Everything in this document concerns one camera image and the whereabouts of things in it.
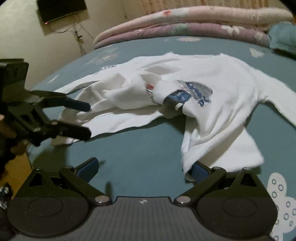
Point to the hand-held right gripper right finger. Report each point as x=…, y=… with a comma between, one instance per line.
x=200, y=172

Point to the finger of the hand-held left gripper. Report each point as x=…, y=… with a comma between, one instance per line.
x=76, y=104
x=74, y=131

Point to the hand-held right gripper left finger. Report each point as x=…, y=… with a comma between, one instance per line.
x=87, y=169

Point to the white long-sleeve printed shirt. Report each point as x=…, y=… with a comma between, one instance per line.
x=208, y=76

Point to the person's left hand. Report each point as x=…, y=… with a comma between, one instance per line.
x=9, y=130

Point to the black white patterned object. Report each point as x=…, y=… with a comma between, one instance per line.
x=4, y=197

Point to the purple floral quilt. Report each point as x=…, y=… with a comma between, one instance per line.
x=185, y=30

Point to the patterned window curtain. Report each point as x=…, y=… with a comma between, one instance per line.
x=185, y=3

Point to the pink floral quilt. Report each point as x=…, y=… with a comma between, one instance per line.
x=208, y=16

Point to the teal pillow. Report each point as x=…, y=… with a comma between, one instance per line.
x=284, y=37

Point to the black wall television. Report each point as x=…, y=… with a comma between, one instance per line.
x=61, y=9

